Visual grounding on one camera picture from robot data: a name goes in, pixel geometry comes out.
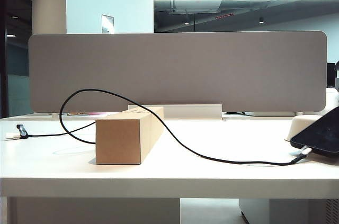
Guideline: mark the brown cardboard box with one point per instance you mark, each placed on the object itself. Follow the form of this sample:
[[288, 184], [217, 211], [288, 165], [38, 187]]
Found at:
[[116, 142]]

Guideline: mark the framed wall sign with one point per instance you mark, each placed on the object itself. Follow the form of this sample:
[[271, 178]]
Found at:
[[107, 24]]

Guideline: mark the pink flat item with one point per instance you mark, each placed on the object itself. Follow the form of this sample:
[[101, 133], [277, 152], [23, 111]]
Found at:
[[90, 113]]

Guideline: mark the grey desk divider panel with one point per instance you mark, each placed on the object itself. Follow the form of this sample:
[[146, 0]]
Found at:
[[185, 70]]

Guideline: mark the black ceiling spot lamp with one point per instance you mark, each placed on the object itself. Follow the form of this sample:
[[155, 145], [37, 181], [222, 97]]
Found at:
[[186, 22], [261, 20]]

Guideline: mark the black computer monitor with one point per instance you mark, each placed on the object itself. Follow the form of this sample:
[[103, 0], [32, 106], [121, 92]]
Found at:
[[331, 74]]

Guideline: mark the black smartphone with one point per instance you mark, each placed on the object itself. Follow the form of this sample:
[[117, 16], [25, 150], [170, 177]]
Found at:
[[320, 134]]

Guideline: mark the white phone stand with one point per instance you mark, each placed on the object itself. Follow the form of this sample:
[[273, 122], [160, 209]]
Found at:
[[299, 126]]

